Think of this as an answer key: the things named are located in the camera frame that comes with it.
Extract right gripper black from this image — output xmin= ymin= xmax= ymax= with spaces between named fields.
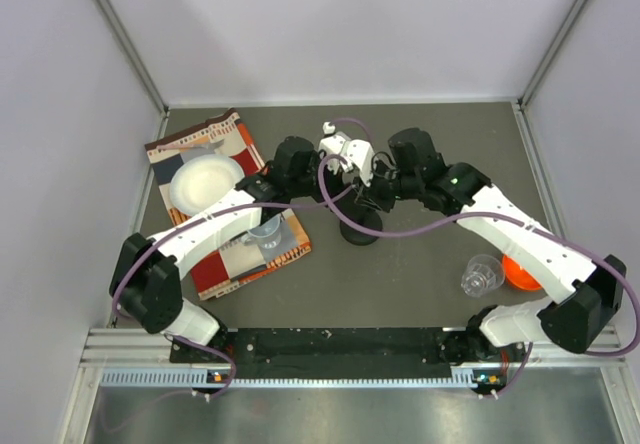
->
xmin=354 ymin=158 xmax=423 ymax=214

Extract black phone stand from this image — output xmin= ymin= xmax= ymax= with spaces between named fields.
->
xmin=338 ymin=178 xmax=383 ymax=246

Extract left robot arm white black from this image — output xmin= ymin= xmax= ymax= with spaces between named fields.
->
xmin=109 ymin=133 xmax=372 ymax=361

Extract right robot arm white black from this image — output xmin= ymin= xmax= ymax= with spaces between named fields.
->
xmin=360 ymin=128 xmax=628 ymax=360

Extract light blue cup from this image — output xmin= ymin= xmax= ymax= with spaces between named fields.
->
xmin=241 ymin=214 xmax=282 ymax=249

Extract clear plastic cup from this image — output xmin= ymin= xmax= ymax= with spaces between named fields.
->
xmin=461 ymin=255 xmax=505 ymax=298

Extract white plate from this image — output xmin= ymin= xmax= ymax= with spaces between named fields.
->
xmin=169 ymin=154 xmax=245 ymax=216

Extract silver fork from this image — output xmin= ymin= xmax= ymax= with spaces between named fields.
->
xmin=156 ymin=139 xmax=225 ymax=152

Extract orange bowl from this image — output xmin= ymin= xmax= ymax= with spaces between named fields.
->
xmin=502 ymin=255 xmax=542 ymax=292

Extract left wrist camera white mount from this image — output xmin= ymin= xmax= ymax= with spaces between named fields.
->
xmin=318 ymin=121 xmax=351 ymax=155

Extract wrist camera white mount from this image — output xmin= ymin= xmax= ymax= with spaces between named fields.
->
xmin=340 ymin=139 xmax=374 ymax=187
xmin=318 ymin=121 xmax=351 ymax=155

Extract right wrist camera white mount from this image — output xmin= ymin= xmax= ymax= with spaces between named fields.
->
xmin=340 ymin=139 xmax=374 ymax=187

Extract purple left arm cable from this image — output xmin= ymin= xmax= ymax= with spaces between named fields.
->
xmin=110 ymin=116 xmax=374 ymax=395

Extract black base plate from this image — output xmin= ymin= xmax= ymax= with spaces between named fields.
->
xmin=169 ymin=327 xmax=501 ymax=379

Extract slotted grey cable duct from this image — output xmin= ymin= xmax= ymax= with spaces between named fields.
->
xmin=100 ymin=368 xmax=500 ymax=389

